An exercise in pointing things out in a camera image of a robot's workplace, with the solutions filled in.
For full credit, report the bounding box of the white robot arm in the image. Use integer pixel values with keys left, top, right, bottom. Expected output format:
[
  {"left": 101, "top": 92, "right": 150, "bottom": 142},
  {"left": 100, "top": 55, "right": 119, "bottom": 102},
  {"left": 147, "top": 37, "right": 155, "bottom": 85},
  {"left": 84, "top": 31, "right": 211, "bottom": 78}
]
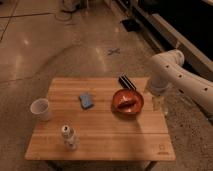
[{"left": 148, "top": 49, "right": 213, "bottom": 114}]

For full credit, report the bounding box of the orange bowl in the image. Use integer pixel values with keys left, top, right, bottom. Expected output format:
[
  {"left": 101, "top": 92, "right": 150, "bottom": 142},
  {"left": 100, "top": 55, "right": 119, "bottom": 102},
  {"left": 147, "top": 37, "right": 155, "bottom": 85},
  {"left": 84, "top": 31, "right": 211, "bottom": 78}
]
[{"left": 111, "top": 89, "right": 144, "bottom": 115}]

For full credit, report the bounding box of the black rectangular remote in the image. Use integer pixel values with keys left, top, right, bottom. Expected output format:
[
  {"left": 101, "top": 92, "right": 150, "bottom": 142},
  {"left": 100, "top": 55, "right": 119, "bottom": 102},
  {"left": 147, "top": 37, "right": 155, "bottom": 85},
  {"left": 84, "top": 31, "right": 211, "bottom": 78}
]
[{"left": 118, "top": 75, "right": 136, "bottom": 90}]

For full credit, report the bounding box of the wooden folding table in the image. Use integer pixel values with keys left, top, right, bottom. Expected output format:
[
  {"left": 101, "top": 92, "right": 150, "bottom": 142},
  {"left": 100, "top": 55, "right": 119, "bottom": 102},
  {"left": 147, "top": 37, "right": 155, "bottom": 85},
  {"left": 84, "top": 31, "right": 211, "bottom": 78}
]
[{"left": 25, "top": 77, "right": 176, "bottom": 162}]

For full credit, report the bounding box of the blue sponge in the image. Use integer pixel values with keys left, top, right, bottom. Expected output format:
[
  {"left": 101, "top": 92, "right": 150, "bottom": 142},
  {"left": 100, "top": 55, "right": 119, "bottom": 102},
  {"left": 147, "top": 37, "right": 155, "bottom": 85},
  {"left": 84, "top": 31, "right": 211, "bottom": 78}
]
[{"left": 79, "top": 93, "right": 94, "bottom": 109}]

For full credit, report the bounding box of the black floor box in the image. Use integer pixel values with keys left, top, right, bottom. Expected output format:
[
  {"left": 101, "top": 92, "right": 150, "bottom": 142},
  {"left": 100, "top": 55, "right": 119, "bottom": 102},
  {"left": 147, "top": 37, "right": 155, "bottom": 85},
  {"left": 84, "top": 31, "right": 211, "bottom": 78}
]
[{"left": 121, "top": 19, "right": 140, "bottom": 32}]

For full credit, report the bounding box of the white plastic cup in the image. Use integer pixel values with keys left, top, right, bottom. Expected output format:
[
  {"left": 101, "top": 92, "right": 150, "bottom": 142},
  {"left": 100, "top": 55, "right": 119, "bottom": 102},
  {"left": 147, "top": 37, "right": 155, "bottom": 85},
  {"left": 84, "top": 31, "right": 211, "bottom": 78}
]
[{"left": 30, "top": 98, "right": 52, "bottom": 121}]

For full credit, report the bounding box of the grey base with cables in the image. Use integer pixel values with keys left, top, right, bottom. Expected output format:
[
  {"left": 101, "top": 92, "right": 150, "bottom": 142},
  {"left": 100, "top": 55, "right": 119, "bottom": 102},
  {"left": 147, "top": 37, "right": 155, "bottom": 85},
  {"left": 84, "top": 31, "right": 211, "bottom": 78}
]
[{"left": 60, "top": 0, "right": 88, "bottom": 12}]

